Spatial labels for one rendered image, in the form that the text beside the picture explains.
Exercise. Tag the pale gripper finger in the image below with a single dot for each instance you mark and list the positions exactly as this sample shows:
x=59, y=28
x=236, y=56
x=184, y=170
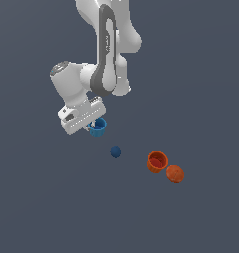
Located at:
x=90, y=125

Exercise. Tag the orange ball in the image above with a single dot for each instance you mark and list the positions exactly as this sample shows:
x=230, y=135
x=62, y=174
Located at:
x=175, y=173

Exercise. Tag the dark blue ball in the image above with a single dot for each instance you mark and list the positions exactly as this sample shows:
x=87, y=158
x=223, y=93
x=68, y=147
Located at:
x=115, y=151

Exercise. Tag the orange cup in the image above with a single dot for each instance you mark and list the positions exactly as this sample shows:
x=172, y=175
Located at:
x=157, y=161

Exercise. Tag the blue cup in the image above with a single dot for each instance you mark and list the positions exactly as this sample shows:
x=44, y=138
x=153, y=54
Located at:
x=98, y=127

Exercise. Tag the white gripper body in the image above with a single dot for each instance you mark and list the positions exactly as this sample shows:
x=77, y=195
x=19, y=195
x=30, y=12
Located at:
x=80, y=115

